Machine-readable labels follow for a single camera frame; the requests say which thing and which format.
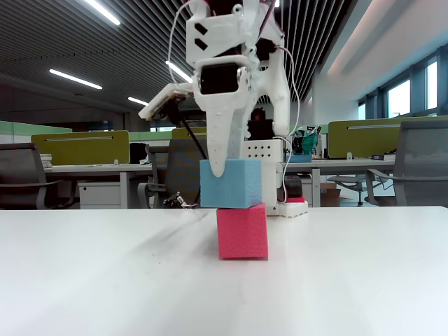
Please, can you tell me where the red foam cube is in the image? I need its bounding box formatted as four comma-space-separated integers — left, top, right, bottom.
216, 202, 270, 262

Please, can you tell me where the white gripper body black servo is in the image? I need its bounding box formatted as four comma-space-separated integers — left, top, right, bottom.
192, 52, 263, 103

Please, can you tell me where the thin white wire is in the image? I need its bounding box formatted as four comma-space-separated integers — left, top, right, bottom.
276, 44, 302, 206
167, 1, 197, 85

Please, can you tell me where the light gray office chair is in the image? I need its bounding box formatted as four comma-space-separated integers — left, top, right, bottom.
327, 173, 374, 206

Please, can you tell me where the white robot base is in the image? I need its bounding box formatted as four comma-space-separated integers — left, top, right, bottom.
244, 138, 309, 221

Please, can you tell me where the white drawer cabinet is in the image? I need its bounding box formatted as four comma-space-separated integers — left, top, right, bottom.
78, 181, 123, 210

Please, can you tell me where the black office chair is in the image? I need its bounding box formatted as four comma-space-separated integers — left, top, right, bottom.
0, 142, 76, 210

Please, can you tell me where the black camera cable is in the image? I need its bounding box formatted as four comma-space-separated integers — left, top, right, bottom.
169, 104, 208, 162

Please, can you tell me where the blue foam cube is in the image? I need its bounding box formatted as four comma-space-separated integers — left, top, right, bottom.
199, 158, 263, 209

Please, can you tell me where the gray mesh office chair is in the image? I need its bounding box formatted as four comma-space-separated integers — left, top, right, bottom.
136, 138, 208, 210
365, 120, 448, 207

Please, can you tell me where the white framed camera module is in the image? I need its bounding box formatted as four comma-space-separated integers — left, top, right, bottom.
138, 83, 193, 122

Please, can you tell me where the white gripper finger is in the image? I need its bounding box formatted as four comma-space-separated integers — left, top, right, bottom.
195, 91, 253, 177
227, 100, 259, 161

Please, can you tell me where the small black circuit board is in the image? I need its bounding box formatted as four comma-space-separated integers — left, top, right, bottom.
163, 191, 186, 208

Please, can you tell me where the green bag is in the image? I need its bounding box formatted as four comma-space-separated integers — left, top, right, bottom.
292, 124, 323, 155

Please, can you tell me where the brown cardboard box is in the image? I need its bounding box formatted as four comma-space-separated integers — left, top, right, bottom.
320, 183, 354, 207

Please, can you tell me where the black bag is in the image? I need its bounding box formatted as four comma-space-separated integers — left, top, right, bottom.
129, 141, 148, 165

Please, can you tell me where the pale green partition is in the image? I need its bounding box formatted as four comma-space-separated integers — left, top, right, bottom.
0, 120, 73, 144

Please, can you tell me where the black and red clamp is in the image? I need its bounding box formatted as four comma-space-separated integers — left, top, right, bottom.
283, 174, 306, 204

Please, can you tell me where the white office desk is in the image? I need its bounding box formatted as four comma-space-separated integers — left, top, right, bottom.
279, 157, 398, 208
43, 162, 155, 210

